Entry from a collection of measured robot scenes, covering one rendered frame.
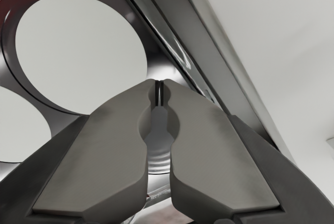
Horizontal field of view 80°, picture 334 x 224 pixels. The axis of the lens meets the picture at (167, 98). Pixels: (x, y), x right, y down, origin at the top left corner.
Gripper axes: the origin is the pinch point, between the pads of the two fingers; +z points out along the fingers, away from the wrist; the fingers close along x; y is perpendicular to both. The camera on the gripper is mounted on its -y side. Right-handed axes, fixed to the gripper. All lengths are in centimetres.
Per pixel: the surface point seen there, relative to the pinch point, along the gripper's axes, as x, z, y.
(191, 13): 3.4, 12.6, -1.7
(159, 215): 0.0, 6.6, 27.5
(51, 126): -10.2, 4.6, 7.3
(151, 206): -1.2, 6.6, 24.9
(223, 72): 8.1, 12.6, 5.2
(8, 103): -13.2, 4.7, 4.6
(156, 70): -0.3, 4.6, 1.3
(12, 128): -14.0, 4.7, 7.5
